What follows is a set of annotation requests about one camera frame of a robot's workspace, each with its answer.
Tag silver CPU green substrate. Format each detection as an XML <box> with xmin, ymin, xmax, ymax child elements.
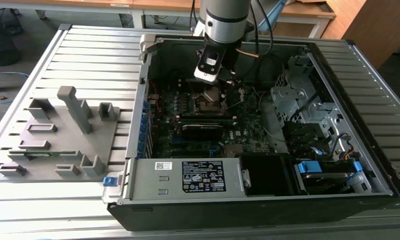
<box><xmin>201</xmin><ymin>86</ymin><xmax>224</xmax><ymax>104</ymax></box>

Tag silver drive cage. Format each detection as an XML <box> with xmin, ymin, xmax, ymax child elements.
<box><xmin>268</xmin><ymin>48</ymin><xmax>349</xmax><ymax>141</ymax></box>

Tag green motherboard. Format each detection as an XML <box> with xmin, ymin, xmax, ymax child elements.
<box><xmin>148</xmin><ymin>79</ymin><xmax>281</xmax><ymax>160</ymax></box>

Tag wooden desk white legs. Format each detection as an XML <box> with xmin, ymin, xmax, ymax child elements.
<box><xmin>0</xmin><ymin>0</ymin><xmax>136</xmax><ymax>20</ymax></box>
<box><xmin>132</xmin><ymin>0</ymin><xmax>337</xmax><ymax>39</ymax></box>

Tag black graphics card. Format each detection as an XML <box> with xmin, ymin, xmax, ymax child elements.
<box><xmin>181</xmin><ymin>123</ymin><xmax>225</xmax><ymax>141</ymax></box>

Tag brown chipset heatsink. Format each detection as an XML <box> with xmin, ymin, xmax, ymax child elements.
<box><xmin>224</xmin><ymin>144</ymin><xmax>244</xmax><ymax>157</ymax></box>

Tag wooden cabinet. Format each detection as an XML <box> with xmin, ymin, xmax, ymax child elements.
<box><xmin>321</xmin><ymin>0</ymin><xmax>400</xmax><ymax>73</ymax></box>

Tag hard disk in blue carrier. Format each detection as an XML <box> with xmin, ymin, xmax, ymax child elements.
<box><xmin>294</xmin><ymin>159</ymin><xmax>368</xmax><ymax>195</ymax></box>

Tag grey power supply unit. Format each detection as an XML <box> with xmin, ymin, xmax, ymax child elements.
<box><xmin>129</xmin><ymin>157</ymin><xmax>246</xmax><ymax>201</ymax></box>

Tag grey plastic parts rack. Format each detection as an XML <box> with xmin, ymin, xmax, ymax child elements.
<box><xmin>0</xmin><ymin>85</ymin><xmax>122</xmax><ymax>183</ymax></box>

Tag black open PC case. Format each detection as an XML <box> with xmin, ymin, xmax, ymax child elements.
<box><xmin>101</xmin><ymin>33</ymin><xmax>400</xmax><ymax>232</ymax></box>

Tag black mesh basket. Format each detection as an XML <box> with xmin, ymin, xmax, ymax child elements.
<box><xmin>0</xmin><ymin>7</ymin><xmax>25</xmax><ymax>36</ymax></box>

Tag black trash bin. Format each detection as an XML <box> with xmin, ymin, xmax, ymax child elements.
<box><xmin>0</xmin><ymin>33</ymin><xmax>22</xmax><ymax>67</ymax></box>

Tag green RAM stick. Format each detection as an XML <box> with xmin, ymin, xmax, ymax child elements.
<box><xmin>22</xmin><ymin>151</ymin><xmax>65</xmax><ymax>159</ymax></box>

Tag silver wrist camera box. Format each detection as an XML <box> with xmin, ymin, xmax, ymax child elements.
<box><xmin>192</xmin><ymin>49</ymin><xmax>226</xmax><ymax>83</ymax></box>

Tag CPU socket metal frame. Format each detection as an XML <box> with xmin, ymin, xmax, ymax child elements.
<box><xmin>192</xmin><ymin>96</ymin><xmax>230</xmax><ymax>116</ymax></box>

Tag grey plastic case bracket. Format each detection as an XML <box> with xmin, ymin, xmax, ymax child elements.
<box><xmin>137</xmin><ymin>34</ymin><xmax>158</xmax><ymax>62</ymax></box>

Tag black cable bundle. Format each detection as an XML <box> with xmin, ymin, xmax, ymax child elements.
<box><xmin>281</xmin><ymin>121</ymin><xmax>333</xmax><ymax>157</ymax></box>

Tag coloured wire bundle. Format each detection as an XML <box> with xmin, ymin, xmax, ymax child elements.
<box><xmin>340</xmin><ymin>147</ymin><xmax>359</xmax><ymax>161</ymax></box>

